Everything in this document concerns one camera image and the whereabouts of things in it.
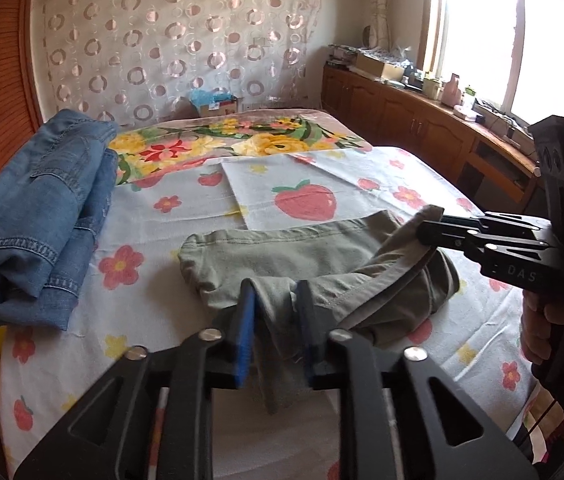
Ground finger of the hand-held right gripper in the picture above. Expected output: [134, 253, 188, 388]
[434, 234, 554, 263]
[418, 212, 545, 242]

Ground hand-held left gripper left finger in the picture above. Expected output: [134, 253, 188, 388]
[14, 279, 263, 480]

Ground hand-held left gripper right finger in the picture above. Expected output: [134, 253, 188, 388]
[296, 280, 539, 480]

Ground olive green pants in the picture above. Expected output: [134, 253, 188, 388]
[178, 205, 461, 415]

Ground person's right hand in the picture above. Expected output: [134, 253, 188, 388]
[519, 292, 561, 368]

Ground wooden cabinet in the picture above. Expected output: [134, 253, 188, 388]
[322, 65, 548, 213]

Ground pink bottle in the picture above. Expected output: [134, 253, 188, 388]
[443, 73, 463, 107]

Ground white jar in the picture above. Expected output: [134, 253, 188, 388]
[422, 75, 443, 102]

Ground strawberry print bed sheet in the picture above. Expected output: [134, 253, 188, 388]
[0, 145, 539, 480]

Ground flat cardboard box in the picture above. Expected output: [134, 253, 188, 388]
[356, 52, 406, 82]

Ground floral blanket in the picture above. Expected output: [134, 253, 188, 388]
[107, 109, 375, 187]

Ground cardboard box with blue bag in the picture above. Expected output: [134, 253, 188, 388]
[189, 87, 240, 118]

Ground blue denim jeans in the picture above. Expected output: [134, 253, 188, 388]
[0, 109, 119, 332]

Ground pale window curtain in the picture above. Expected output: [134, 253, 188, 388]
[362, 0, 399, 52]

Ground circle pattern curtain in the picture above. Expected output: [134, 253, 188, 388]
[32, 0, 329, 127]

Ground wooden frame window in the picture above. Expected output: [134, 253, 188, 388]
[422, 0, 564, 128]

